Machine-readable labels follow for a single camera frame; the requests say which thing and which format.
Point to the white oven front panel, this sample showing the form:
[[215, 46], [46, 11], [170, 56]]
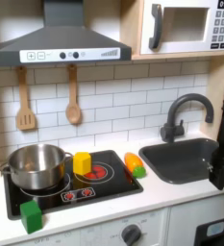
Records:
[[97, 232]]

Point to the dark grey tap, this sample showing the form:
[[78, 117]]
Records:
[[172, 125]]

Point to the dark grey sink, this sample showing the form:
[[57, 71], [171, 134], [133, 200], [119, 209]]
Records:
[[180, 163]]

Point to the white toy microwave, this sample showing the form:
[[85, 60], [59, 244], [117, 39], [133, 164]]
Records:
[[180, 46]]

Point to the wooden slotted spatula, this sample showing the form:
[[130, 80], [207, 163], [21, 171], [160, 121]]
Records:
[[25, 118]]

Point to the yellow block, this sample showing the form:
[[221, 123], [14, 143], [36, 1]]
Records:
[[82, 164]]

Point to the orange toy carrot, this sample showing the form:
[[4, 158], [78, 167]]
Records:
[[132, 161]]

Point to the grey range hood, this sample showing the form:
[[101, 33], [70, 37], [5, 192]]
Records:
[[62, 40]]

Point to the green block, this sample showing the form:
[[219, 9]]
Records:
[[31, 217]]

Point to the black stove top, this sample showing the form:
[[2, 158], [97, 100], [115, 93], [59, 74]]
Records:
[[116, 185]]

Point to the grey oven knob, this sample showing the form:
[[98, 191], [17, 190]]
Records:
[[131, 235]]

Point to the wooden shelf board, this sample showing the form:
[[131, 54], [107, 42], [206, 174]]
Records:
[[180, 56]]

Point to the wooden spoon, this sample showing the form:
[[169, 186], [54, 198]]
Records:
[[73, 112]]

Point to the black cabinet door panel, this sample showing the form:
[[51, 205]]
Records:
[[201, 238]]

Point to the steel pot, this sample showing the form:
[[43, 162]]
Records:
[[36, 173]]

